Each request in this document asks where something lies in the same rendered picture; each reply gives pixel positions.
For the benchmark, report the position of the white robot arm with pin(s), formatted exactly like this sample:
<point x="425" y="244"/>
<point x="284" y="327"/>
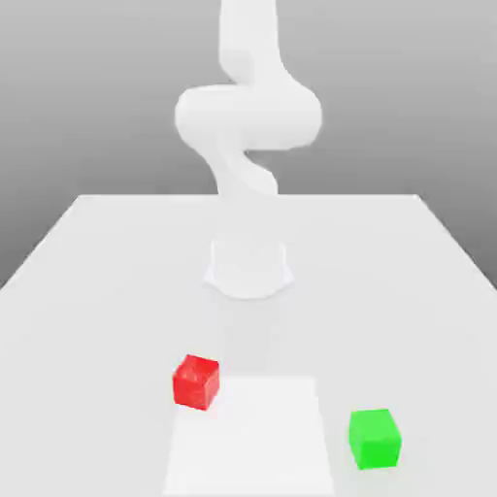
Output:
<point x="248" y="116"/>

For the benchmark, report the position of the small red cube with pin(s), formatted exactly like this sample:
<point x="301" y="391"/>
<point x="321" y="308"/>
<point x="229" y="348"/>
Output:
<point x="195" y="383"/>

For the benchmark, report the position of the small green cube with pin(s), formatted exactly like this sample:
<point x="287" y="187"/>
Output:
<point x="374" y="438"/>

